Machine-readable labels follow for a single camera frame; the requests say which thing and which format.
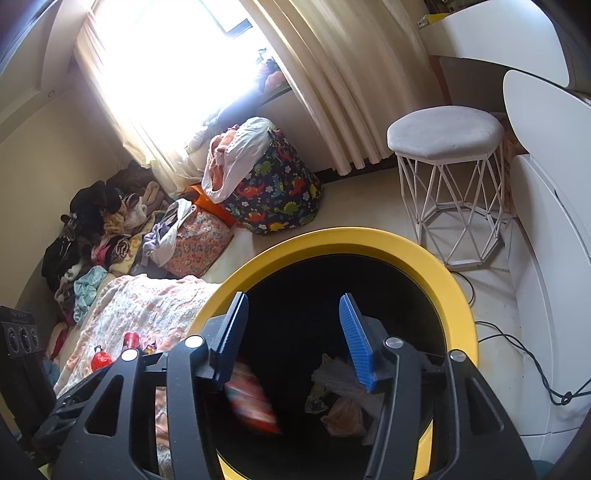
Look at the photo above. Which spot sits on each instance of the pink floral blanket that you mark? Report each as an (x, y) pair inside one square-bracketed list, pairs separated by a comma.
[(138, 304)]

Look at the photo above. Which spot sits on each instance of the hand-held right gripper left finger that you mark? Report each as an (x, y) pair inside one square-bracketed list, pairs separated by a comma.
[(228, 341)]

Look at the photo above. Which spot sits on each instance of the red patterned snack packet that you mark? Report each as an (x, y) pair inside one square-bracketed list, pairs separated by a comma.
[(251, 401)]

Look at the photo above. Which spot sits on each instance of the teal cloth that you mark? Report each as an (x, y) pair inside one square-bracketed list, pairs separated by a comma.
[(90, 286)]

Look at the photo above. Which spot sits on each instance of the lavender garment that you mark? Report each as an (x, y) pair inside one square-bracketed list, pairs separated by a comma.
[(161, 235)]

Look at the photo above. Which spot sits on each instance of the orange tinted plastic bag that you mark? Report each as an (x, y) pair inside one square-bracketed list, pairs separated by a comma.
[(346, 413)]

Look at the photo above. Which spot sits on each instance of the pile of clothes on windowsill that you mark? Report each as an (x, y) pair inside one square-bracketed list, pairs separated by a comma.
[(272, 78)]

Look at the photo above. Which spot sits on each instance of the dinosaur print laundry basket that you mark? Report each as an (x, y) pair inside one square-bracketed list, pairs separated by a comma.
[(277, 194)]

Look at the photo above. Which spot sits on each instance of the white cloth in basket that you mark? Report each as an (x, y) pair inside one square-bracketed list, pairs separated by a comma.
[(240, 147)]

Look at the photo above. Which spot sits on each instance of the pile of dark clothes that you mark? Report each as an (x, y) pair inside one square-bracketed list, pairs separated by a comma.
[(92, 207)]

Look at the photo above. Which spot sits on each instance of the yellow rimmed black trash bin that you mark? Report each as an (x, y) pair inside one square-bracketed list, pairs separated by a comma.
[(323, 237)]

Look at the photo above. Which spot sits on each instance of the narrow cream curtain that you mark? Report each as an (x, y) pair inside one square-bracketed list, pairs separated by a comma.
[(138, 129)]

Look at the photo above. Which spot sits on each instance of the white drawer cabinet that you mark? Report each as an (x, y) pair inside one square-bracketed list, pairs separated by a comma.
[(554, 230)]

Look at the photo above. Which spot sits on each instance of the red round item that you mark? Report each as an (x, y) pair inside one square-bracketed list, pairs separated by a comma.
[(100, 360)]

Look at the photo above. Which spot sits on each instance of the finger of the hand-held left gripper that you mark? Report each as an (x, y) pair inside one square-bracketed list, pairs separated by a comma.
[(57, 422)]

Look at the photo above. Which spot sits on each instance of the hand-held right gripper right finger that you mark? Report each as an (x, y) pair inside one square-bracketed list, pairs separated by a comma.
[(358, 341)]

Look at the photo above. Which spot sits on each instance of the red cloth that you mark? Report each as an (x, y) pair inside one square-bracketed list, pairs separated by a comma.
[(57, 339)]

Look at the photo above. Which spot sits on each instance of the white vanity desk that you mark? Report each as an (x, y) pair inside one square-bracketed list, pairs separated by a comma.
[(498, 32)]

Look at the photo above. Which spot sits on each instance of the clear plastic wrapper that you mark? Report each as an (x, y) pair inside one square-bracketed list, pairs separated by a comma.
[(337, 376)]

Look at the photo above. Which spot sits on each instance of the pink floral bag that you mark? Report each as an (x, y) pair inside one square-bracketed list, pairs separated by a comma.
[(203, 242)]

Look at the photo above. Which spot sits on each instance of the wide cream curtain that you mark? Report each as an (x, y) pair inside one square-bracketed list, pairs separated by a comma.
[(332, 83)]

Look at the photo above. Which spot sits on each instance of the black framed window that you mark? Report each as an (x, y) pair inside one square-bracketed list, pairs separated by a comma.
[(184, 46)]

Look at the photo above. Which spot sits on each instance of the yellow item on vanity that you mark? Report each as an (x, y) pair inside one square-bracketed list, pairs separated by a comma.
[(431, 19)]

